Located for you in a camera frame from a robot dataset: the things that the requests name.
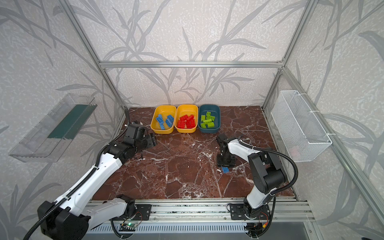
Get red brick top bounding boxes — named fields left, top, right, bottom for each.
left=177, top=121, right=186, bottom=129

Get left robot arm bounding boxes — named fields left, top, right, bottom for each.
left=24, top=121, right=157, bottom=240

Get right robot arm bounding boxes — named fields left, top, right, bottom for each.
left=216, top=134, right=299, bottom=216

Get left yellow bin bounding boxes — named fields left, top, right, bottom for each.
left=151, top=105, right=177, bottom=135

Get yellow bin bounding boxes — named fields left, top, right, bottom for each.
left=175, top=105, right=198, bottom=133
left=151, top=105, right=177, bottom=135

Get middle yellow bin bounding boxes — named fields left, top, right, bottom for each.
left=175, top=105, right=198, bottom=133

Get teal bin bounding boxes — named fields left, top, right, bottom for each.
left=198, top=105, right=221, bottom=134

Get clear acrylic shelf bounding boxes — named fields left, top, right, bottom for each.
left=9, top=94, right=97, bottom=163

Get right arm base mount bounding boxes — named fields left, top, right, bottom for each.
left=227, top=204, right=271, bottom=222

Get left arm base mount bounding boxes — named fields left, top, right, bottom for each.
left=120, top=204, right=152, bottom=221

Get white wire basket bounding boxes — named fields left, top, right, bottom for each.
left=272, top=90, right=332, bottom=163

